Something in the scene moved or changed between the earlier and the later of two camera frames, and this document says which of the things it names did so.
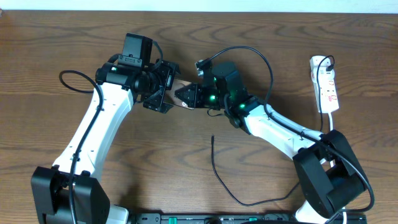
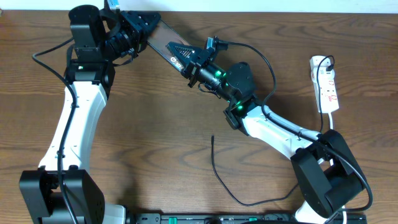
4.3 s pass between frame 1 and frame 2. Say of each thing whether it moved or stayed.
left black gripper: moved
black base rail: stayed
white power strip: stayed
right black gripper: moved
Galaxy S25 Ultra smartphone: moved
